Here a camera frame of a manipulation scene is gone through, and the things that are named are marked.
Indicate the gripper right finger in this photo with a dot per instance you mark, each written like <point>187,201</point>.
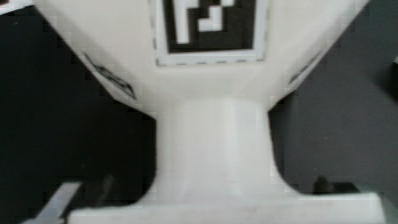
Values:
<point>326,187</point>

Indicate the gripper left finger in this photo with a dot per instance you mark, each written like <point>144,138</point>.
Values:
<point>50,214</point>

